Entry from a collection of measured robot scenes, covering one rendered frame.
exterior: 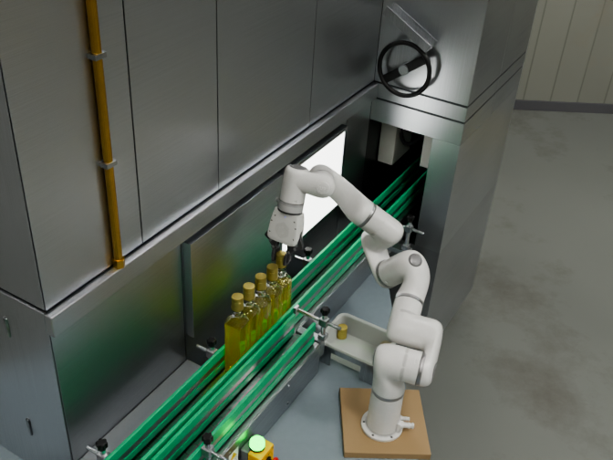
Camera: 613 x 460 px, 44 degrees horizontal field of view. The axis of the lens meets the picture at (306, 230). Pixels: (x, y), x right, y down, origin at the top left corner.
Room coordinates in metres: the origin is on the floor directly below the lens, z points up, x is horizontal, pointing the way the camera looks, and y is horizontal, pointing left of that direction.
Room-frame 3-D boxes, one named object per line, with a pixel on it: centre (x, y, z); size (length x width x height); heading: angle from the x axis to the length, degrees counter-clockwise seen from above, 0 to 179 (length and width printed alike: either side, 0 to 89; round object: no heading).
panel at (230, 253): (2.05, 0.11, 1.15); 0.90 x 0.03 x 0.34; 151
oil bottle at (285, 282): (1.84, 0.07, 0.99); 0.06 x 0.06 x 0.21; 63
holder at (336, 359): (1.87, -0.17, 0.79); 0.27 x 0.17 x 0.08; 61
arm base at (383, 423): (1.54, -0.28, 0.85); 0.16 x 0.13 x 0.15; 88
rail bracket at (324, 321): (1.80, -0.05, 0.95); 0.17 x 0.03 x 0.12; 61
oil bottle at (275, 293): (1.79, 0.09, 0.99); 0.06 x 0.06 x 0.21; 61
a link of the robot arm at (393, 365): (1.54, -0.28, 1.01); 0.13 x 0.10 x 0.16; 75
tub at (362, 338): (1.85, -0.20, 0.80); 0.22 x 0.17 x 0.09; 61
